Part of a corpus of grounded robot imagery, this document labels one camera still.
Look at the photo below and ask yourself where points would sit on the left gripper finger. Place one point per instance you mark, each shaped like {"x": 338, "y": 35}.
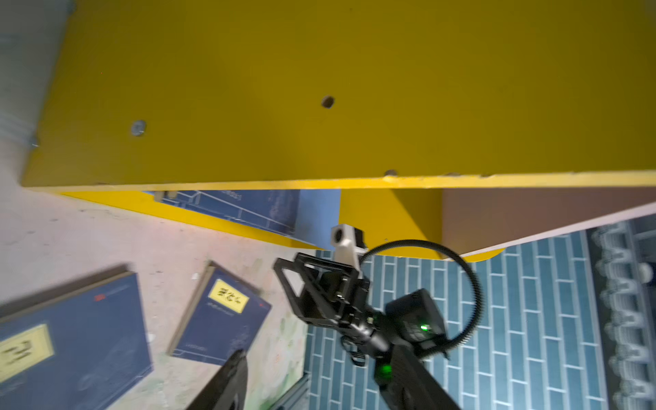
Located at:
{"x": 227, "y": 389}

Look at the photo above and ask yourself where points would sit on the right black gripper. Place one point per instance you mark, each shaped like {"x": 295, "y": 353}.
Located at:
{"x": 332, "y": 295}

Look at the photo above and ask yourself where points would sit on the navy book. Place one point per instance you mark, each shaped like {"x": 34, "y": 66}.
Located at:
{"x": 271, "y": 211}
{"x": 224, "y": 316}
{"x": 79, "y": 345}

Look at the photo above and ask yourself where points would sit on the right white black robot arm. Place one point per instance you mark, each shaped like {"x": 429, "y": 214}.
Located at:
{"x": 398, "y": 339}

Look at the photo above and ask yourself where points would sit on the yellow pink blue bookshelf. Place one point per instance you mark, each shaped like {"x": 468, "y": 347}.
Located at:
{"x": 477, "y": 124}

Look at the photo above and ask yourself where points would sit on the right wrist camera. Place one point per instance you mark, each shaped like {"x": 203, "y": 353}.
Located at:
{"x": 349, "y": 245}

